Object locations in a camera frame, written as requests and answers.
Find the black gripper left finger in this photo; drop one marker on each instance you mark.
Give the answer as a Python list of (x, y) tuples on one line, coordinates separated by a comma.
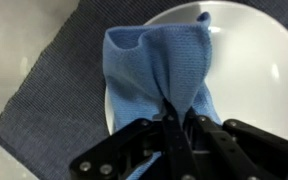
[(179, 154)]

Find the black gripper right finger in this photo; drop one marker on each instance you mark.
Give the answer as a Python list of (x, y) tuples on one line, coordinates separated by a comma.
[(217, 155)]

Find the blue towel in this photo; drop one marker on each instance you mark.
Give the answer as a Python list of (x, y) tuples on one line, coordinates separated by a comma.
[(145, 65)]

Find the white round plate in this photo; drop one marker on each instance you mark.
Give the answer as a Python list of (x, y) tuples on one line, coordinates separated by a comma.
[(248, 77)]

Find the dark blue placemat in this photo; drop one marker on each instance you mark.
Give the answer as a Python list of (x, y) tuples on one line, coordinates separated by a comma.
[(58, 112)]

